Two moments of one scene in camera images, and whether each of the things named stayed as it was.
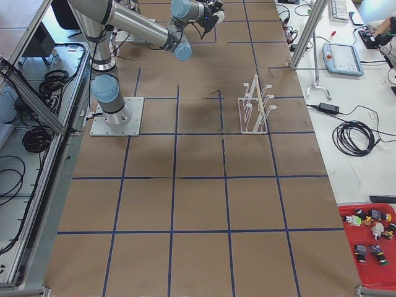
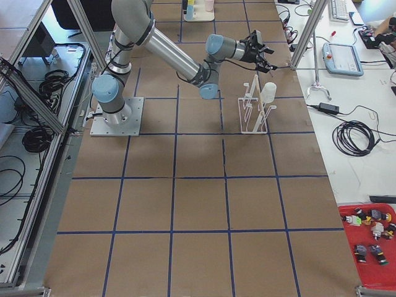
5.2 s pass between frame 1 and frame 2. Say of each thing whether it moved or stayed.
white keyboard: stayed
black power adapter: stayed
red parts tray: stayed
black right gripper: moved
